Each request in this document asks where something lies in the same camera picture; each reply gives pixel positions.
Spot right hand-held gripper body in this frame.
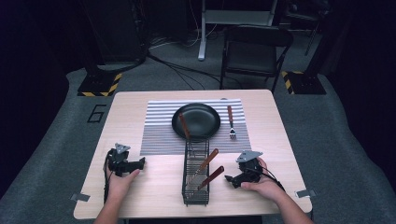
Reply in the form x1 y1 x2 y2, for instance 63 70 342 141
234 149 264 185

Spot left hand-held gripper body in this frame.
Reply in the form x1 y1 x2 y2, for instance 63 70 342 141
106 142 141 177

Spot person's right hand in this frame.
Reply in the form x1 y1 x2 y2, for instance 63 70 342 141
240 156 283 204

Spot person's left hand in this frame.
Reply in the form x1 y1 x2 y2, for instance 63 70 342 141
106 164 141 201

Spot grey striped placemat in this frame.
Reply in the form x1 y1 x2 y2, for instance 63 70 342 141
139 98 252 157

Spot grey tape piece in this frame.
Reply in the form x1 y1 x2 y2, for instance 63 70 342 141
294 189 318 199
70 192 92 203

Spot black round plate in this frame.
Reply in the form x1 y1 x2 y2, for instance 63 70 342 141
171 103 221 140

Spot black yellow striped stand base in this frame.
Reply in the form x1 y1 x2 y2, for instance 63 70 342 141
280 70 328 95
77 72 123 97

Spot black folding chair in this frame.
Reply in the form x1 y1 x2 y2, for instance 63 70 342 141
219 25 294 93

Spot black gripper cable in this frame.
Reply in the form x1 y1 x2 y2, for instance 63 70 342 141
248 166 286 192
103 150 113 204

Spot wooden handled knife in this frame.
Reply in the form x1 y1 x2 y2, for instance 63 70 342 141
186 147 219 188

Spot black wire cutlery basket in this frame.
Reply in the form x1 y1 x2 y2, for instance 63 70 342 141
181 137 210 207

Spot wooden handled fork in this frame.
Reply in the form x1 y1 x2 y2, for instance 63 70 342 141
226 105 237 140

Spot black floor cables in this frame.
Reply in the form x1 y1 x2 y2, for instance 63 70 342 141
146 29 244 91

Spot white desk frame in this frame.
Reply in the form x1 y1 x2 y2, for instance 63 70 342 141
197 0 279 62

